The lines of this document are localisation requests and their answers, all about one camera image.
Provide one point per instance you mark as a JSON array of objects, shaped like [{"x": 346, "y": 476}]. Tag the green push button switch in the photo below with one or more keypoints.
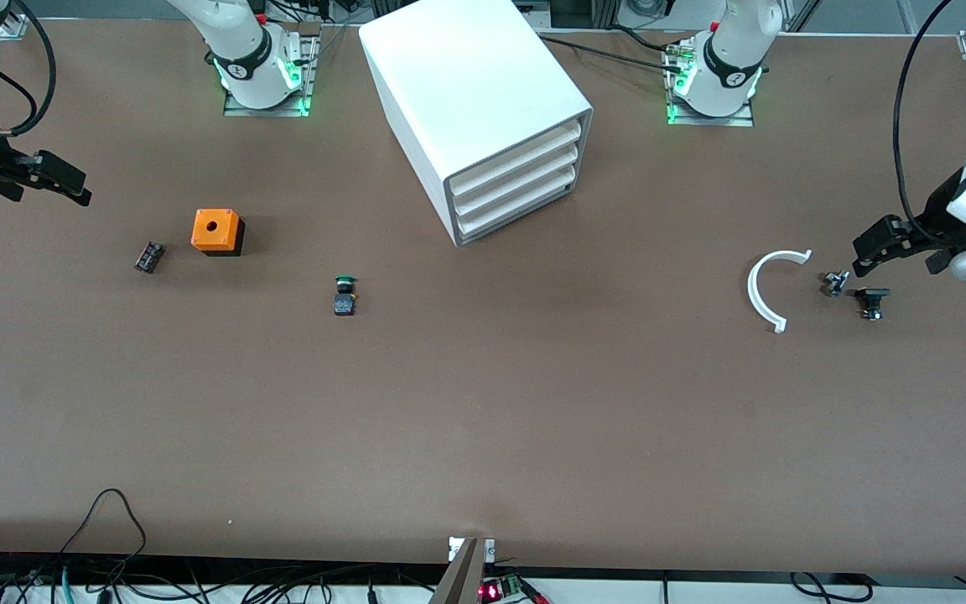
[{"x": 345, "y": 298}]

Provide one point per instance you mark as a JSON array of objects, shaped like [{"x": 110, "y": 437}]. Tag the white plastic drawer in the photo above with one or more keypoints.
[
  {"x": 516, "y": 159},
  {"x": 516, "y": 203},
  {"x": 516, "y": 182}
]

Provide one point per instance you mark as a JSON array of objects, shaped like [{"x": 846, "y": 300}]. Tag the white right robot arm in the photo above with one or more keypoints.
[{"x": 252, "y": 59}]

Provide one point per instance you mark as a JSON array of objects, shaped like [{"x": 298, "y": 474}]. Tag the black push button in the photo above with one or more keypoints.
[{"x": 872, "y": 296}]

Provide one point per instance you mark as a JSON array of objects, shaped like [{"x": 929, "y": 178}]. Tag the white drawer cabinet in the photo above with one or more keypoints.
[{"x": 466, "y": 75}]

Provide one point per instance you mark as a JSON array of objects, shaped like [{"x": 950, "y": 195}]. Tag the small silver black part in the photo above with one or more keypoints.
[{"x": 835, "y": 283}]

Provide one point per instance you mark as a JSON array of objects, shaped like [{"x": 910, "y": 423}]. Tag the small black contact block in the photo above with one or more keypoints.
[{"x": 149, "y": 257}]

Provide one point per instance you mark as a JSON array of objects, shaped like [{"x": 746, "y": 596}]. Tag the white curved plastic arc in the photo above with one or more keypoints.
[{"x": 755, "y": 294}]

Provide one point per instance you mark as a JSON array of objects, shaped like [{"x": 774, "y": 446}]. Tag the circuit board with red light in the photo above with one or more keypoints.
[{"x": 500, "y": 590}]

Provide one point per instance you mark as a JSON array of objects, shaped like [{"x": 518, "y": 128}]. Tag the orange button enclosure box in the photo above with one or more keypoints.
[{"x": 215, "y": 226}]

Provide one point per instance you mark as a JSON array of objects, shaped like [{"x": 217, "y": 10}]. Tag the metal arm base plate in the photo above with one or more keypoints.
[
  {"x": 309, "y": 67},
  {"x": 714, "y": 121}
]

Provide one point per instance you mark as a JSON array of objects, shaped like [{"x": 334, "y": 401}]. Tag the small white bracket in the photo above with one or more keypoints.
[{"x": 490, "y": 550}]

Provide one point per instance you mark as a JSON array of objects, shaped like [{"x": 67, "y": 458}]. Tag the grey camera post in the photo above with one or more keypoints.
[{"x": 459, "y": 579}]

